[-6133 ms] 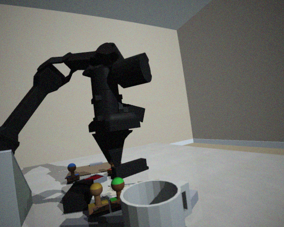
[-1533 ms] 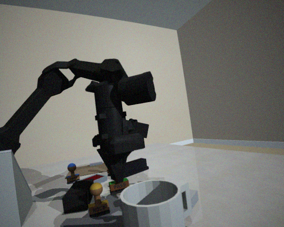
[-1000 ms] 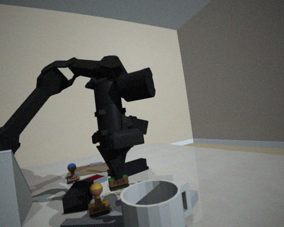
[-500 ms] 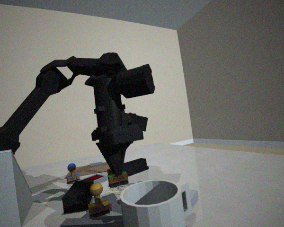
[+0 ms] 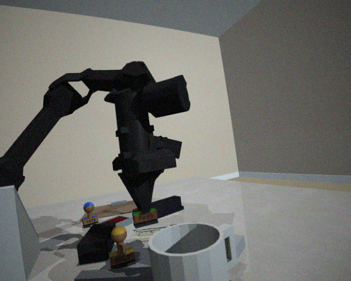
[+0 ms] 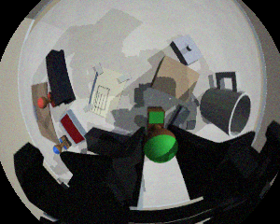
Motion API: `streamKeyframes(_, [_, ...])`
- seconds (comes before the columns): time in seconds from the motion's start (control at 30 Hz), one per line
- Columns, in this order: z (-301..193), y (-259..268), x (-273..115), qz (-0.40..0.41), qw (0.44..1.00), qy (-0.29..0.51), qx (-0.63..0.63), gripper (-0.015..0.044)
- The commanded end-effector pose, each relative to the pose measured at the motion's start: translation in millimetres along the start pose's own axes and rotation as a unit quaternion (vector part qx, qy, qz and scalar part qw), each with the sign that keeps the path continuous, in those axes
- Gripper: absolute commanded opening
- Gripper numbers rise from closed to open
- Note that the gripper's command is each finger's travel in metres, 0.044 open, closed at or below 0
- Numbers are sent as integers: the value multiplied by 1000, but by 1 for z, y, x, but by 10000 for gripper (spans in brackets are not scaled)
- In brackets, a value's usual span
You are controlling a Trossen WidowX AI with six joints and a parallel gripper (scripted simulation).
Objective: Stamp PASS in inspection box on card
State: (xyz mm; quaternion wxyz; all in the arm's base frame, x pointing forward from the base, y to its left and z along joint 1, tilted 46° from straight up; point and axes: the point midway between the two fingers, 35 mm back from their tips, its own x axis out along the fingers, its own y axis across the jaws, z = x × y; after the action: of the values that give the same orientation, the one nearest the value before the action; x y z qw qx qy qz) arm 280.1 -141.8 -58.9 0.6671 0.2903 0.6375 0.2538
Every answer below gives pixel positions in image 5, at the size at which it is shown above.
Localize grey mug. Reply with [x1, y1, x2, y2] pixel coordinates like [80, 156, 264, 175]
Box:
[148, 222, 238, 281]

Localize wooden rubber stamp with blue top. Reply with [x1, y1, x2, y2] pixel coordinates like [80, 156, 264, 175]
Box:
[82, 202, 98, 228]

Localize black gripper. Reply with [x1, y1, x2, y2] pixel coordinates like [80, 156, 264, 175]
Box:
[112, 119, 177, 213]

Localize wooden hand stamp with green top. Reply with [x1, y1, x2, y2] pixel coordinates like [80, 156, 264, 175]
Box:
[132, 208, 158, 228]

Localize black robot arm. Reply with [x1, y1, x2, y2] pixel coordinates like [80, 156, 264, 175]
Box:
[0, 61, 191, 192]

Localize brown rectangular board with grey clip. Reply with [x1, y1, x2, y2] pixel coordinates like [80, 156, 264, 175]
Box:
[92, 200, 137, 218]

